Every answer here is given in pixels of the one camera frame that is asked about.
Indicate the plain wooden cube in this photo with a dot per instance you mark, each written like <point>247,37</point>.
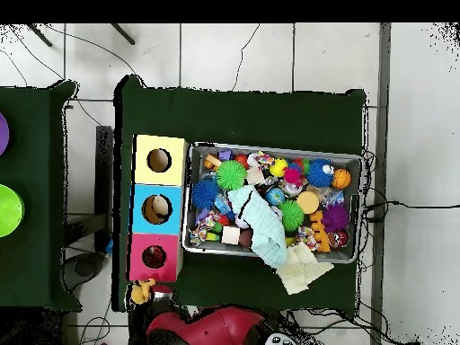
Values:
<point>230,235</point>

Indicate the green spiky rubber ball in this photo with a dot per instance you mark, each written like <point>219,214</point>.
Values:
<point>231,175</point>

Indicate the black upright panel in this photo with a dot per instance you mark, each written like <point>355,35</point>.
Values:
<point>104,161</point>

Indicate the small green spiky ball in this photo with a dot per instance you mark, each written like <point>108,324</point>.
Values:
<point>291,215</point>

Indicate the blue googly-eyed spiky ball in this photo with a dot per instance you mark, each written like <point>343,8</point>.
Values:
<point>320,173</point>

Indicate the mint knitted cloth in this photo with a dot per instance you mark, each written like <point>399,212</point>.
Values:
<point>266,222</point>

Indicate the purple spiky rubber ball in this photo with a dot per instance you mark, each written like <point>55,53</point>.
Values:
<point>336,218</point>

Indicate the purple bowl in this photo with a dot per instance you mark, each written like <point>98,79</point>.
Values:
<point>3,134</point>

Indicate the blue spiky rubber ball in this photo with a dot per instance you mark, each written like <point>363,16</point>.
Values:
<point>205,193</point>

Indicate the black tripod leg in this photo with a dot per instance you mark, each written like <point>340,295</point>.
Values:
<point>123,34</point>
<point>39,35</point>

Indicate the lime green bowl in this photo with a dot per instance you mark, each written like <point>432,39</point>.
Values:
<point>10,212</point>

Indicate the orange basketball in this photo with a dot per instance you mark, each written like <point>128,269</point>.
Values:
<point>341,178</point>

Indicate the pink spiky rubber ball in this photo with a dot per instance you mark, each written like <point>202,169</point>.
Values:
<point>293,176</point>

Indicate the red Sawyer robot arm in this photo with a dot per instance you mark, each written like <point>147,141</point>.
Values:
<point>215,327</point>

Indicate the orange-brown teddy bear plush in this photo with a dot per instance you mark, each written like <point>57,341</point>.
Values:
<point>141,291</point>

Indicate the dark green tablecloth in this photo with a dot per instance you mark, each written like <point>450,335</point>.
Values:
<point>36,251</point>
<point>233,115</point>

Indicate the wooden three-hole box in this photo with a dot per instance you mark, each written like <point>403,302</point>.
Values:
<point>172,222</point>

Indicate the orange toy burger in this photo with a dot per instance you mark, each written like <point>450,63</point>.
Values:
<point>308,202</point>

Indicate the cream knitted cloth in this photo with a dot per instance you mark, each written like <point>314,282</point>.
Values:
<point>302,269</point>

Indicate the clear mesh toy bin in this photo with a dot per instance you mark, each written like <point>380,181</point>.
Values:
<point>197,165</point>

